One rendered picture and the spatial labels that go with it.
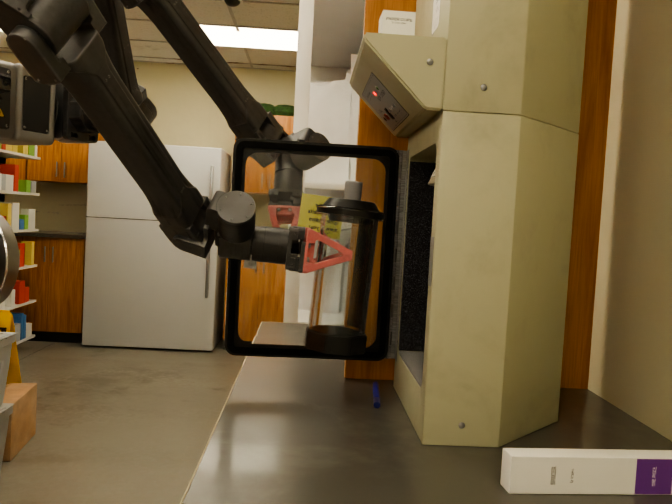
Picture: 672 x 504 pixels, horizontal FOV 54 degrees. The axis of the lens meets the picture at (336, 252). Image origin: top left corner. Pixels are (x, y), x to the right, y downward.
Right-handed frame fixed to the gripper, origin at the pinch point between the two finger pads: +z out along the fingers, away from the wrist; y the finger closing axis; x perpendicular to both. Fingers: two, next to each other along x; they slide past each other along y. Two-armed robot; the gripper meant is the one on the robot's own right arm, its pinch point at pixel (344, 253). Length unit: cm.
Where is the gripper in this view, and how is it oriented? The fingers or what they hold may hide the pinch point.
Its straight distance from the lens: 105.4
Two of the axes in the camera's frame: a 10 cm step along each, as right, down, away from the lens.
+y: -0.8, -0.5, 10.0
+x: -1.2, 9.9, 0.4
